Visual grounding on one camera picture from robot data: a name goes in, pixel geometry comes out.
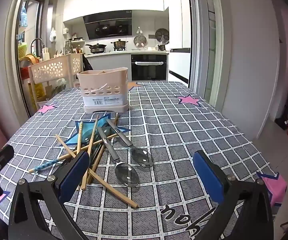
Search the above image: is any pink perforated utensil holder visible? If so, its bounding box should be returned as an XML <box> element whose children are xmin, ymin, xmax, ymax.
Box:
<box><xmin>76</xmin><ymin>67</ymin><xmax>131</xmax><ymax>114</ymax></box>

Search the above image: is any grey sliding door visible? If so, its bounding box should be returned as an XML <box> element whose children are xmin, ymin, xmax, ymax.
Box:
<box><xmin>189</xmin><ymin>0</ymin><xmax>232</xmax><ymax>103</ymax></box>

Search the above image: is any round steamer rack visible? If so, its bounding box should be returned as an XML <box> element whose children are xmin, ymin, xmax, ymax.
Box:
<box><xmin>155</xmin><ymin>28</ymin><xmax>170</xmax><ymax>43</ymax></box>
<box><xmin>133</xmin><ymin>35</ymin><xmax>147</xmax><ymax>48</ymax></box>

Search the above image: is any grey checked star tablecloth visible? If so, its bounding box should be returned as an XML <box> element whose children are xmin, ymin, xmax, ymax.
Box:
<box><xmin>0</xmin><ymin>81</ymin><xmax>288</xmax><ymax>240</ymax></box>

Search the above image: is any kitchen faucet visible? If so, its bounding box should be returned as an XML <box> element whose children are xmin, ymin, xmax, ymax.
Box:
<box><xmin>30</xmin><ymin>38</ymin><xmax>46</xmax><ymax>55</ymax></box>

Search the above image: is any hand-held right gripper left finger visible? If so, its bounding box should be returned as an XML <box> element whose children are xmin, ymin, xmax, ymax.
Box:
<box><xmin>8</xmin><ymin>151</ymin><xmax>90</xmax><ymax>240</ymax></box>

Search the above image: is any metal cooking pot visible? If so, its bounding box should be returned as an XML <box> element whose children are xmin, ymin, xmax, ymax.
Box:
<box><xmin>111</xmin><ymin>39</ymin><xmax>129</xmax><ymax>49</ymax></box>

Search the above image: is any pink perforated storage cart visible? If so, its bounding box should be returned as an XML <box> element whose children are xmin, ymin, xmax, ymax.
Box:
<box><xmin>28</xmin><ymin>53</ymin><xmax>83</xmax><ymax>110</ymax></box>

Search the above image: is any white refrigerator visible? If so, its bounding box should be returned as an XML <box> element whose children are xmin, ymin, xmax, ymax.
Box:
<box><xmin>164</xmin><ymin>0</ymin><xmax>192</xmax><ymax>83</ymax></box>

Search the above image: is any white wall cabinet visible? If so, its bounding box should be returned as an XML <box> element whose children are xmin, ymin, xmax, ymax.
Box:
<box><xmin>63</xmin><ymin>0</ymin><xmax>169</xmax><ymax>22</ymax></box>

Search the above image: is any black wok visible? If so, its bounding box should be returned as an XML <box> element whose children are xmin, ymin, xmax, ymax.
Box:
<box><xmin>85</xmin><ymin>43</ymin><xmax>107</xmax><ymax>54</ymax></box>

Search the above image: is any white kitchen counter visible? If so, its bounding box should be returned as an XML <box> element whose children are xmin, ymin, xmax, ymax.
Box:
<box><xmin>84</xmin><ymin>50</ymin><xmax>170</xmax><ymax>80</ymax></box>

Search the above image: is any green plastic basket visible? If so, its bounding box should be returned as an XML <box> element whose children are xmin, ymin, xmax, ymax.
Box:
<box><xmin>18</xmin><ymin>44</ymin><xmax>29</xmax><ymax>58</ymax></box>

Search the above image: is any grey handled metal spoon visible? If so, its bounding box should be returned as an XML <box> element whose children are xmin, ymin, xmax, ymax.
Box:
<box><xmin>96</xmin><ymin>126</ymin><xmax>140</xmax><ymax>188</ymax></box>
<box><xmin>106</xmin><ymin>119</ymin><xmax>155</xmax><ymax>167</ymax></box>

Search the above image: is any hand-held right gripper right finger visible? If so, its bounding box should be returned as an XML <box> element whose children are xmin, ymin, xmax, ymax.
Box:
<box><xmin>193</xmin><ymin>151</ymin><xmax>275</xmax><ymax>240</ymax></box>

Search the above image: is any black built-in oven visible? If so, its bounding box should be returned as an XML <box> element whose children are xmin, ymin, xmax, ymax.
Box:
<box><xmin>131</xmin><ymin>54</ymin><xmax>167</xmax><ymax>82</ymax></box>

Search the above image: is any black range hood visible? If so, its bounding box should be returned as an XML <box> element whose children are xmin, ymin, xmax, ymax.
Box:
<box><xmin>83</xmin><ymin>11</ymin><xmax>132</xmax><ymax>40</ymax></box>

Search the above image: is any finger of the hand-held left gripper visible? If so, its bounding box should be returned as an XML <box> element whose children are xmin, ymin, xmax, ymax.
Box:
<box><xmin>0</xmin><ymin>145</ymin><xmax>14</xmax><ymax>167</ymax></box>

